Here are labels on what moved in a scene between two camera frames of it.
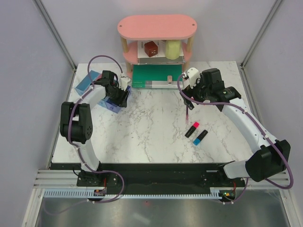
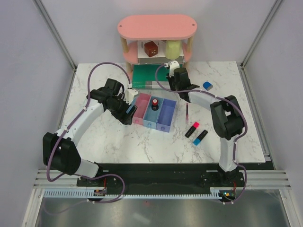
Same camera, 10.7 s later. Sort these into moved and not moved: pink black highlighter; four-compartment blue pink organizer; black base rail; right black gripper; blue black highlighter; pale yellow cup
Moved: right black gripper; four-compartment blue pink organizer
Not moved: blue black highlighter; pale yellow cup; pink black highlighter; black base rail
